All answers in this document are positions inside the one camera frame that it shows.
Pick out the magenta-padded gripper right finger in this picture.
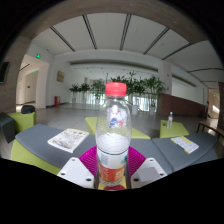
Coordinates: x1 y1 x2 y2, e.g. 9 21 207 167
127 145 169 190

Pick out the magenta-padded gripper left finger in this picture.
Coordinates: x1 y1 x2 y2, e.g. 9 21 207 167
57 145 99 190

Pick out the clear red-capped water bottle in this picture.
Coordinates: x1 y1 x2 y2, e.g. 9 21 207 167
95 82 133 187

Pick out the small clear water bottle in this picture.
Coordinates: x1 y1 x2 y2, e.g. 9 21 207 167
166 111 174 129

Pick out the grey curved seat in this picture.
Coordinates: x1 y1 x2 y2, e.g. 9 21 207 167
129 131 219 175

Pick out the white printed magazine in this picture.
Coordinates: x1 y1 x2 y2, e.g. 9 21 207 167
47 127 90 154

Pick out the yellow and white booklet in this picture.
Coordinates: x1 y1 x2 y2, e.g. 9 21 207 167
170 135 200 155

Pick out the grey-topped green curved seat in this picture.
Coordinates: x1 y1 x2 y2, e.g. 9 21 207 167
10 123 98 176

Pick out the small green ottoman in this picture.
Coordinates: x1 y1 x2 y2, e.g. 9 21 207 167
159 119 190 139

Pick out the green armchair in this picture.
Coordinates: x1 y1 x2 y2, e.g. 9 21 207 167
7 111 37 134

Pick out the black bag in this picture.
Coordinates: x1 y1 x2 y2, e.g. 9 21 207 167
20 104 36 115

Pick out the wooden bench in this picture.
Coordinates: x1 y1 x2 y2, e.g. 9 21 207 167
196 119 224 138

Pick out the row of green potted plants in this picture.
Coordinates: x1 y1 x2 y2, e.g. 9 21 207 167
68 70 167 102

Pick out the framed wall picture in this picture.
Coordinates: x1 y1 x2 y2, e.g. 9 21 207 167
56 70 65 83

